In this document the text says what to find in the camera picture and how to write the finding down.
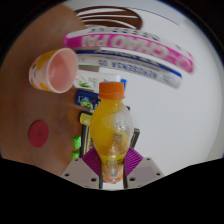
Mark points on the pink shuttlecock tube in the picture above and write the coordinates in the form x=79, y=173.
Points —
x=133, y=45

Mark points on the flat round red coaster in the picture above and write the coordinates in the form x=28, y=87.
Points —
x=38, y=134

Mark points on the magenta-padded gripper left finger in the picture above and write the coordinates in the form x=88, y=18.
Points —
x=78, y=171

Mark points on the white and blue shuttlecock tube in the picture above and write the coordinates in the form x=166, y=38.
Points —
x=133, y=65

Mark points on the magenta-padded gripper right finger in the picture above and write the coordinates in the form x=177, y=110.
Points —
x=145, y=170

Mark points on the orange-capped juice drink bottle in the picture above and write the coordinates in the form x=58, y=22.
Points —
x=108, y=133

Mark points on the dark blue pump bottle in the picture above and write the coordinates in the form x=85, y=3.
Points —
x=86, y=99

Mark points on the dark wooden chair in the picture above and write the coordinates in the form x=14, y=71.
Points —
x=110, y=21

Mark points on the small green packet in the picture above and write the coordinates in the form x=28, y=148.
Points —
x=76, y=155
x=77, y=142

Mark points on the pink mug with orange print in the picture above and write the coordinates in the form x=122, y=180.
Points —
x=58, y=71

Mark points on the amber pump bottle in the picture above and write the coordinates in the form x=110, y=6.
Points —
x=85, y=119

